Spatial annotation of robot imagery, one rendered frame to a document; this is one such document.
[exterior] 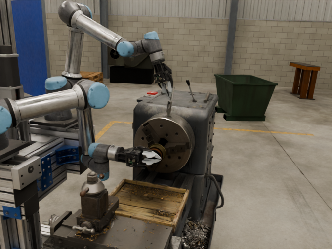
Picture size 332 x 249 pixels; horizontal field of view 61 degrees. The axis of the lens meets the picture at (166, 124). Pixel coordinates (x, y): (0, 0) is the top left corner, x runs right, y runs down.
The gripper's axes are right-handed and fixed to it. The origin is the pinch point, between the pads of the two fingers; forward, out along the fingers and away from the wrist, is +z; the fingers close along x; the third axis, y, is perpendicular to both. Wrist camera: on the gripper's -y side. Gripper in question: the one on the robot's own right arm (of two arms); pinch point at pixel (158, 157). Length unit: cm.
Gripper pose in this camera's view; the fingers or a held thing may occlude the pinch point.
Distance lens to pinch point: 136.4
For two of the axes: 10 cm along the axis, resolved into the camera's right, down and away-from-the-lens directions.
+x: 0.4, -9.6, -2.9
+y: -2.8, 2.7, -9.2
